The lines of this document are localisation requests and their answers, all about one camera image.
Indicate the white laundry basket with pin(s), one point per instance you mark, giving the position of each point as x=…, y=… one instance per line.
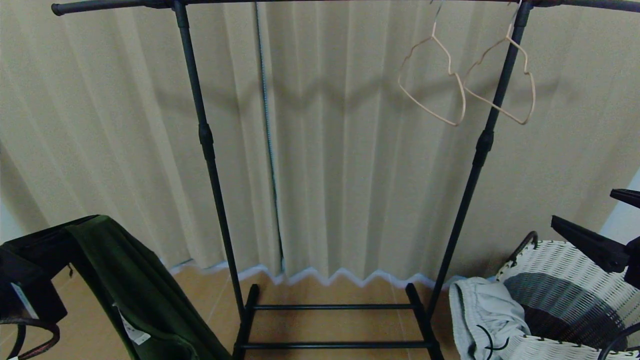
x=565, y=260

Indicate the pink clothes hanger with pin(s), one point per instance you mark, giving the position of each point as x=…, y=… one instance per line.
x=533, y=95
x=433, y=31

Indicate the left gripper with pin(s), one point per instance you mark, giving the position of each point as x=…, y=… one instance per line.
x=30, y=295

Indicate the pale grey shorts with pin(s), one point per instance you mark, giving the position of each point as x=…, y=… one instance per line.
x=480, y=310

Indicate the beige curtain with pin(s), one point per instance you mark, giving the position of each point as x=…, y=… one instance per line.
x=350, y=175

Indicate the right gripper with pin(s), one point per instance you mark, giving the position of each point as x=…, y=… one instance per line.
x=634, y=262

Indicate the black clothes rack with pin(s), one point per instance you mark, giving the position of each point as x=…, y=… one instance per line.
x=207, y=140

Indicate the green long-sleeved shirt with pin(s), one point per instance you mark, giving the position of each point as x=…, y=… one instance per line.
x=130, y=280

